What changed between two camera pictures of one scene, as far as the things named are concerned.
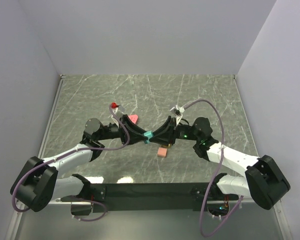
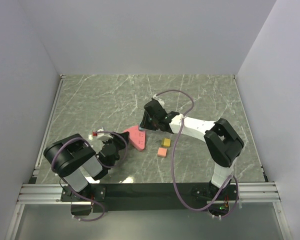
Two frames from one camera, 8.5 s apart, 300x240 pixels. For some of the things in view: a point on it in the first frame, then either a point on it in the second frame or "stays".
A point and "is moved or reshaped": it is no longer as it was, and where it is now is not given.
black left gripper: (131, 125) to (117, 139)
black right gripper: (165, 139) to (144, 124)
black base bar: (109, 197) stays
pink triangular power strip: (133, 117) is moved or reshaped
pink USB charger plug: (162, 152) stays
